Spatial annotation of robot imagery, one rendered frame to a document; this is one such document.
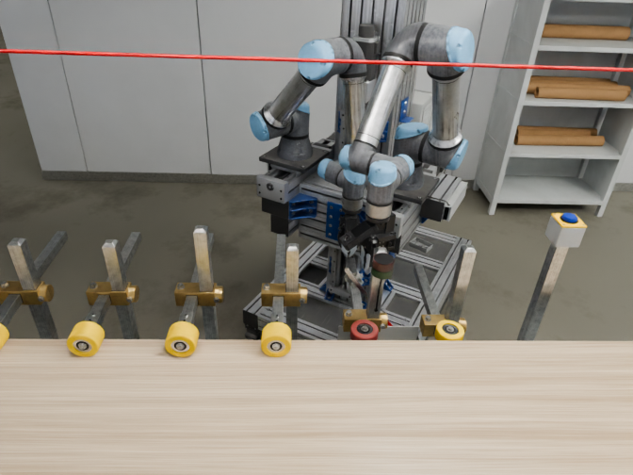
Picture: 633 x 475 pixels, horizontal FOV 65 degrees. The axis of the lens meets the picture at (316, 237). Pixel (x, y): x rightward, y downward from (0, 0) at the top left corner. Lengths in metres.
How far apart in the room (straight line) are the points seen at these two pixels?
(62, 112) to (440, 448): 3.75
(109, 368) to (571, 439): 1.14
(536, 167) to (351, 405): 3.55
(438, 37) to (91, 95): 3.12
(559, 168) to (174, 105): 3.15
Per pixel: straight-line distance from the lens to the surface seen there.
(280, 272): 1.56
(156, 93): 4.06
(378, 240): 1.47
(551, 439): 1.36
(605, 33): 4.14
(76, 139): 4.40
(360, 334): 1.44
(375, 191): 1.38
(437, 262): 2.99
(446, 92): 1.65
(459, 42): 1.54
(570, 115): 4.48
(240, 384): 1.32
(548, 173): 4.64
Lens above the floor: 1.90
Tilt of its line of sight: 33 degrees down
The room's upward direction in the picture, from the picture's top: 3 degrees clockwise
